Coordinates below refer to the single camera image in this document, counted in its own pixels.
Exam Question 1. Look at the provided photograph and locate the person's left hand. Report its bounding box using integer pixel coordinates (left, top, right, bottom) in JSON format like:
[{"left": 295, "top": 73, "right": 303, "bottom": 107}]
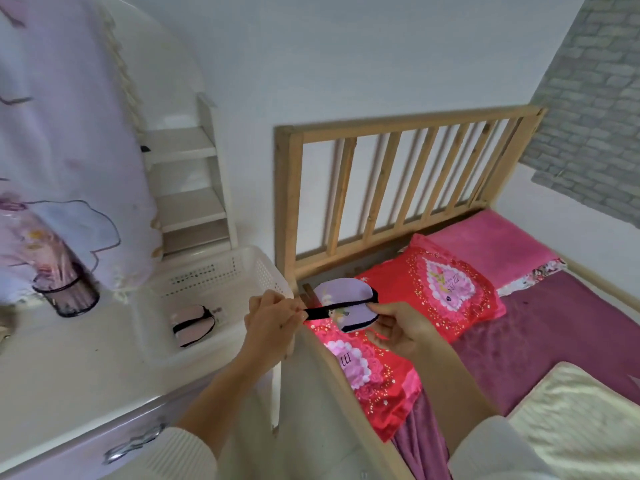
[{"left": 243, "top": 290, "right": 309, "bottom": 361}]

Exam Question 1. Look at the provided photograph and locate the person's right hand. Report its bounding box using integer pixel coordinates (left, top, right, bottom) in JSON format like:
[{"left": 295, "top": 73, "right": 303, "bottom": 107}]
[{"left": 365, "top": 302, "right": 442, "bottom": 363}]

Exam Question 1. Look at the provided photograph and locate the lavender sleep mask black strap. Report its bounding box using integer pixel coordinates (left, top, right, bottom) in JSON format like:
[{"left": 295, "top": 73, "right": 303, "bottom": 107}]
[{"left": 303, "top": 278, "right": 381, "bottom": 333}]

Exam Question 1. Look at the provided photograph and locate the person's right forearm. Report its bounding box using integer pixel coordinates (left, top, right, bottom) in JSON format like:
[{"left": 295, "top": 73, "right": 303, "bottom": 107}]
[{"left": 407, "top": 340, "right": 501, "bottom": 458}]

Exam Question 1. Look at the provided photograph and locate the person's left forearm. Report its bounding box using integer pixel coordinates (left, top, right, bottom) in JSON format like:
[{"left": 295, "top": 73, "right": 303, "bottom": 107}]
[{"left": 175, "top": 340, "right": 281, "bottom": 448}]

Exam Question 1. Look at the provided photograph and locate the red embroidered pillow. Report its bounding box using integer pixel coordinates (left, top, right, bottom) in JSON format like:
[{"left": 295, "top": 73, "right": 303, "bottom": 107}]
[
  {"left": 309, "top": 315, "right": 422, "bottom": 443},
  {"left": 356, "top": 233, "right": 507, "bottom": 344}
]

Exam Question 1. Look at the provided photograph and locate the white plastic basket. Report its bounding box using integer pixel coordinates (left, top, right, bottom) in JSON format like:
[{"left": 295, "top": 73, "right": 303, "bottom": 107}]
[{"left": 130, "top": 246, "right": 295, "bottom": 371}]

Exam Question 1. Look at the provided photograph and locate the pink fleece pillow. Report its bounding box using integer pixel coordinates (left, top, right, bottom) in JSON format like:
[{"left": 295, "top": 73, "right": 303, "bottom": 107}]
[{"left": 424, "top": 209, "right": 562, "bottom": 291}]

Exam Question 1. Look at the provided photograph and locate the purple bed sheet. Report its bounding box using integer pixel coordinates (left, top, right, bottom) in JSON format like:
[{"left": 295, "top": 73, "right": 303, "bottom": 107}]
[{"left": 389, "top": 271, "right": 640, "bottom": 480}]

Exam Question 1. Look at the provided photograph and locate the white shelf unit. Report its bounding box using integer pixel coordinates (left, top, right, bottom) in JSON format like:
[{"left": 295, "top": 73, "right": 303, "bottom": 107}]
[{"left": 100, "top": 0, "right": 239, "bottom": 260}]

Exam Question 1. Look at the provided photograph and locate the floral patterned cloth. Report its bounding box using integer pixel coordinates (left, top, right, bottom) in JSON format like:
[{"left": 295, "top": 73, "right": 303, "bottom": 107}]
[{"left": 496, "top": 258, "right": 569, "bottom": 298}]

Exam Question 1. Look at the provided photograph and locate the person's white right sleeve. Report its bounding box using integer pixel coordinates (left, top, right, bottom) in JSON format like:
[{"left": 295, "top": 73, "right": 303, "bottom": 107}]
[{"left": 446, "top": 415, "right": 558, "bottom": 480}]

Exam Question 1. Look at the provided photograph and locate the person's white sleeve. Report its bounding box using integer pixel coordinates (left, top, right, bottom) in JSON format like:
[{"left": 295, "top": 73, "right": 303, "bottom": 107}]
[
  {"left": 446, "top": 415, "right": 558, "bottom": 480},
  {"left": 105, "top": 427, "right": 222, "bottom": 480}
]

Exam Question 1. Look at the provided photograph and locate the person's white left sleeve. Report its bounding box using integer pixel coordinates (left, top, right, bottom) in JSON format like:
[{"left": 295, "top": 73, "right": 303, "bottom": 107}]
[{"left": 105, "top": 427, "right": 222, "bottom": 480}]

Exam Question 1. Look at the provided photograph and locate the cream quilted blanket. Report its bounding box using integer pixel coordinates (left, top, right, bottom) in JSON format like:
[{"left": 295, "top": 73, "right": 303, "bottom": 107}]
[{"left": 504, "top": 362, "right": 640, "bottom": 480}]

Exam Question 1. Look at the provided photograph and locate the white dresser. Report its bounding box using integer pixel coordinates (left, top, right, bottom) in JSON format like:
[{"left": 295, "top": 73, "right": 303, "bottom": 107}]
[{"left": 0, "top": 245, "right": 283, "bottom": 480}]

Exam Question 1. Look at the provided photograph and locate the lavender floral curtain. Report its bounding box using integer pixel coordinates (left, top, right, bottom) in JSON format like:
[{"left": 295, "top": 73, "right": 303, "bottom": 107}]
[{"left": 0, "top": 0, "right": 164, "bottom": 303}]

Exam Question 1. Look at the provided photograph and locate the pink sleep mask black strap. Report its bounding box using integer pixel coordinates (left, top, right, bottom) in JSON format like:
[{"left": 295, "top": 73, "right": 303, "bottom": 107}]
[{"left": 172, "top": 305, "right": 217, "bottom": 348}]

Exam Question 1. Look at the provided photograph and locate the white cloth on bed rail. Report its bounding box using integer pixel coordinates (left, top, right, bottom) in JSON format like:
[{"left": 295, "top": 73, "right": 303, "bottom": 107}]
[{"left": 216, "top": 324, "right": 417, "bottom": 480}]

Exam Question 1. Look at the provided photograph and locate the silver drawer handle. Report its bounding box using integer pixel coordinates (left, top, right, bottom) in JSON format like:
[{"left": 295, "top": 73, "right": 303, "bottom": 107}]
[{"left": 103, "top": 423, "right": 169, "bottom": 466}]

